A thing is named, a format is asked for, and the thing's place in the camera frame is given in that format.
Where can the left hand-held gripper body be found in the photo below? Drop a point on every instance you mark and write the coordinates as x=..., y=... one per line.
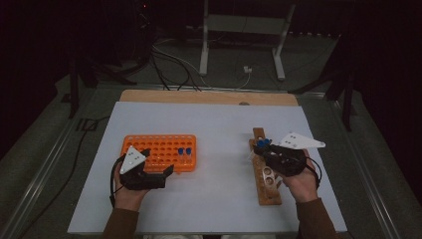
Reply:
x=142, y=181

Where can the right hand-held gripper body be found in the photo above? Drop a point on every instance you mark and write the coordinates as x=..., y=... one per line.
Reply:
x=288, y=162

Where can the orange plastic test tube rack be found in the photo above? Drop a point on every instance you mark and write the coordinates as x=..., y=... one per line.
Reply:
x=156, y=149

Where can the wooden test tube rack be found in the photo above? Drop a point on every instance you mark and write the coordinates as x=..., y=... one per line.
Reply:
x=269, y=194

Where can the person's left hand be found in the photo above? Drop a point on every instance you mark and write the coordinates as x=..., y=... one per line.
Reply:
x=127, y=197

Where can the person's right hand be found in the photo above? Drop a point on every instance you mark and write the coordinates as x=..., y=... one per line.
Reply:
x=305, y=187

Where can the white table cover sheet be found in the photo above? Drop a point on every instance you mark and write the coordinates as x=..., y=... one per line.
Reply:
x=205, y=122

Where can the black tripod stand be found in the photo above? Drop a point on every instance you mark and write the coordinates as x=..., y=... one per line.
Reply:
x=74, y=86
x=346, y=99

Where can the white metal stand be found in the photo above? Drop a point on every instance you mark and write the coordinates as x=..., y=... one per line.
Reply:
x=245, y=24

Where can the metal floor rail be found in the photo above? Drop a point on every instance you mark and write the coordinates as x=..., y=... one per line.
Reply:
x=368, y=172
x=36, y=186

